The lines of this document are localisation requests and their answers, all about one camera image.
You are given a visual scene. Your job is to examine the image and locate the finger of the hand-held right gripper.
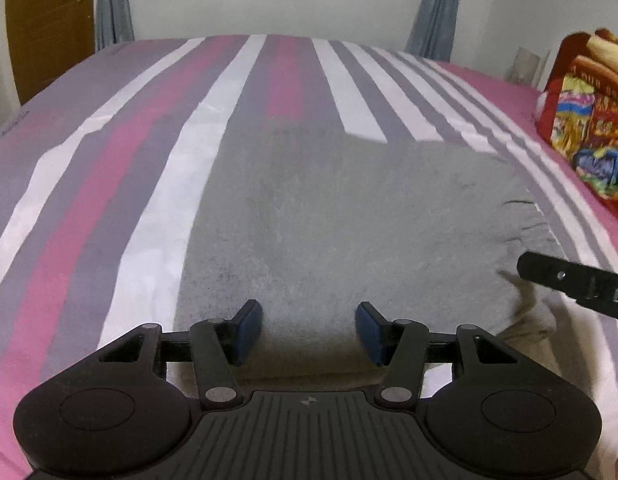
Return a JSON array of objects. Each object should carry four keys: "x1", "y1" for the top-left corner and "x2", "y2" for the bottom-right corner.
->
[{"x1": 517, "y1": 251, "x2": 596, "y2": 307}]

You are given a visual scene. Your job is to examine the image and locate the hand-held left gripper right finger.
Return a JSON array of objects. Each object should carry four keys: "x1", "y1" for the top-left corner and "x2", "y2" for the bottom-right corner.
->
[{"x1": 355, "y1": 301, "x2": 520, "y2": 408}]

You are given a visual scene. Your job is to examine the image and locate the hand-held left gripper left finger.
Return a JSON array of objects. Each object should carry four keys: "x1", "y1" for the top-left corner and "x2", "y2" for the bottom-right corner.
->
[{"x1": 96, "y1": 299, "x2": 264, "y2": 411}]

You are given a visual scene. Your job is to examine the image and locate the grey pants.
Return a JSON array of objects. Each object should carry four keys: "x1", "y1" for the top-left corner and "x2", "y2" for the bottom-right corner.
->
[{"x1": 174, "y1": 125, "x2": 565, "y2": 383}]

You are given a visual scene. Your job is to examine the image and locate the colourful printed red blanket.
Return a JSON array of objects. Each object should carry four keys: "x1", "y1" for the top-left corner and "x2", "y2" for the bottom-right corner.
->
[{"x1": 534, "y1": 29, "x2": 618, "y2": 233}]

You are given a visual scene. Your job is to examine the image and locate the striped pink grey bed sheet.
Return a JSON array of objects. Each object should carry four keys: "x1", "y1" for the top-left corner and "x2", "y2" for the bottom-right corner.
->
[{"x1": 0, "y1": 34, "x2": 618, "y2": 480}]

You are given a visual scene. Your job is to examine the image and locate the grey curtain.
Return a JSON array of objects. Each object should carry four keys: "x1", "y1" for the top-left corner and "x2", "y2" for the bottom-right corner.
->
[
  {"x1": 95, "y1": 0, "x2": 136, "y2": 53},
  {"x1": 405, "y1": 0, "x2": 462, "y2": 61}
]

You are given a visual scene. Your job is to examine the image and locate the brown wooden door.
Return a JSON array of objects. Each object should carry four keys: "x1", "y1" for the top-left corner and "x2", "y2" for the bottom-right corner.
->
[{"x1": 4, "y1": 0, "x2": 100, "y2": 106}]

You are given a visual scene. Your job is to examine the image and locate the grey wall plate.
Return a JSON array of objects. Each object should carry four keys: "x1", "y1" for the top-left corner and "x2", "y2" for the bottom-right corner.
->
[{"x1": 506, "y1": 46, "x2": 550, "y2": 83}]

